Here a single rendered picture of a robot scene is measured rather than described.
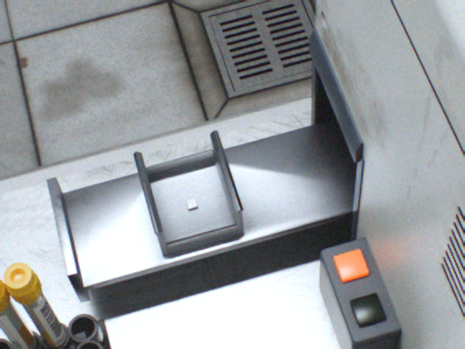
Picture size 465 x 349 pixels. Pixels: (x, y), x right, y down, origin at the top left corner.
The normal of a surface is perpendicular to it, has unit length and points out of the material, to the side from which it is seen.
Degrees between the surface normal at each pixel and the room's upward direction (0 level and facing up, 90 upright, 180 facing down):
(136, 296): 0
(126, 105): 0
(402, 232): 90
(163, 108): 0
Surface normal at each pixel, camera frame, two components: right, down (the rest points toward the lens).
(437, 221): -0.96, 0.26
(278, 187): -0.06, -0.50
